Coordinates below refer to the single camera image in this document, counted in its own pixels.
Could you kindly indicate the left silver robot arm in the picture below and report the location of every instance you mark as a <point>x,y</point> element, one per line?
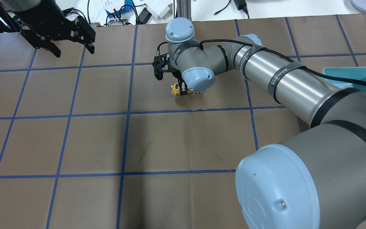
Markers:
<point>41,22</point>

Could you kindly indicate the black power adapter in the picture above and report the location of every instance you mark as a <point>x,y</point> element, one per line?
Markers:
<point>240,4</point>

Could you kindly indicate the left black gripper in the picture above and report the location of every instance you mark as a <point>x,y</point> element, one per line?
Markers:
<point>45,16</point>

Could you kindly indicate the aluminium frame post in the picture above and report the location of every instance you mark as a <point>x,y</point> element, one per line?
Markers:
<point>183,9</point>

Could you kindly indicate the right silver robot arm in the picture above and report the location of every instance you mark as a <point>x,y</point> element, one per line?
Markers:
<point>311,172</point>

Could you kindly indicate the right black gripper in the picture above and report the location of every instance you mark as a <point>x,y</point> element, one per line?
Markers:
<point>181,86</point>

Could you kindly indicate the white paper box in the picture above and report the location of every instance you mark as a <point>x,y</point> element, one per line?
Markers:
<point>160,8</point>

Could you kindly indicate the blue card box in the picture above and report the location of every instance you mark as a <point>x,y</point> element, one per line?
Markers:
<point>117,7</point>

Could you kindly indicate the yellow beetle toy car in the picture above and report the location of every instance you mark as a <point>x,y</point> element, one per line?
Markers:
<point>178,91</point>

